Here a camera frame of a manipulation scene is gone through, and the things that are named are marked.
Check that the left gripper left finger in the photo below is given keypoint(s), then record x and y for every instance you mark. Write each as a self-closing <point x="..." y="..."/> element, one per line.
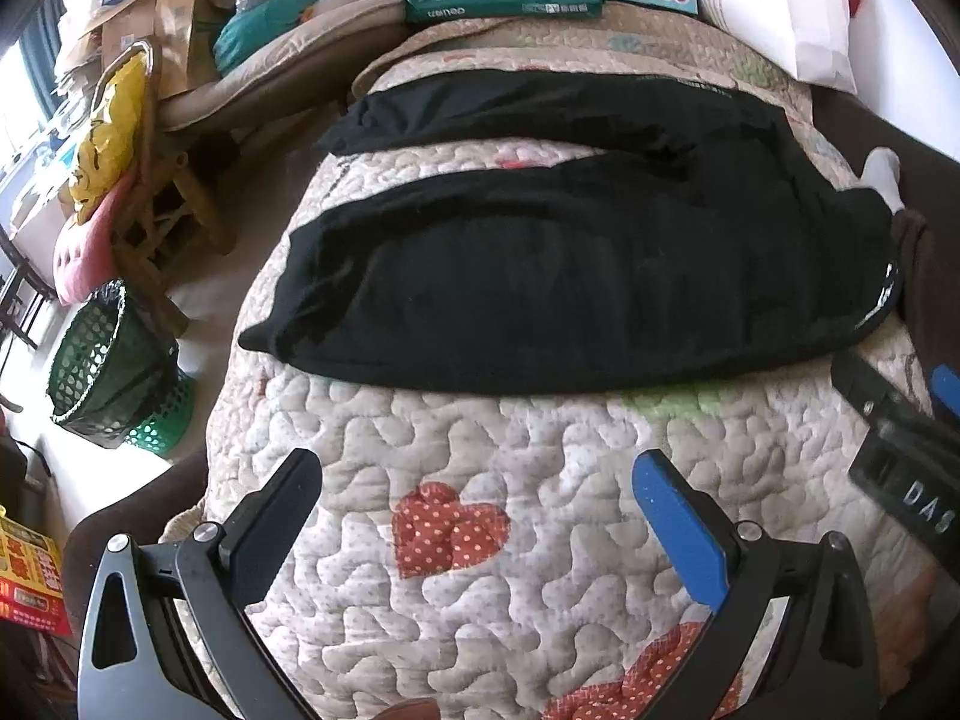
<point x="166" y="634"/>

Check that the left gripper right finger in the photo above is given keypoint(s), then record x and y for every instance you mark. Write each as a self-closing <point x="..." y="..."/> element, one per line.
<point x="823" y="663"/>

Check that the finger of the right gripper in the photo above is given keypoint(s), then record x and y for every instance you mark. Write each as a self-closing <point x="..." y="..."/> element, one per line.
<point x="944" y="385"/>

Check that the black pants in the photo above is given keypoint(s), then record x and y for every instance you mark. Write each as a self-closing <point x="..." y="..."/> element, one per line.
<point x="692" y="238"/>

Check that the yellow red box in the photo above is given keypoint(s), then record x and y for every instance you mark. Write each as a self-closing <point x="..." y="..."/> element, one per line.
<point x="31" y="590"/>

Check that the white cloth piece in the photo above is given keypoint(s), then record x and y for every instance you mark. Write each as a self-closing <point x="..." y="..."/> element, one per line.
<point x="881" y="172"/>

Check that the green mesh basket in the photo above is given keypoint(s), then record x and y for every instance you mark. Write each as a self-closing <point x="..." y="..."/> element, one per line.
<point x="115" y="378"/>

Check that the quilted patchwork bedspread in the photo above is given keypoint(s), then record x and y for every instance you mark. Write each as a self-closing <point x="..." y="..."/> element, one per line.
<point x="489" y="553"/>

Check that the wooden chair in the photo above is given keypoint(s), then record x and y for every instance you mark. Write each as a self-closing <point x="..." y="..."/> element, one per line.
<point x="167" y="210"/>

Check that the green long box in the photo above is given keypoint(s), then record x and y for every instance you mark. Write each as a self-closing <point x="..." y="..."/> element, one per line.
<point x="433" y="11"/>

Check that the brown paper bag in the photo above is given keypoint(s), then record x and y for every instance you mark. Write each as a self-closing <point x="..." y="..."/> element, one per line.
<point x="185" y="31"/>

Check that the beige lounge cushion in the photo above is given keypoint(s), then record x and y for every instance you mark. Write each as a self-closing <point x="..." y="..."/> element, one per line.
<point x="310" y="65"/>

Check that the teal pillow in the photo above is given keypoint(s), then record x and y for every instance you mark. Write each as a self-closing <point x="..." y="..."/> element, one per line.
<point x="249" y="30"/>

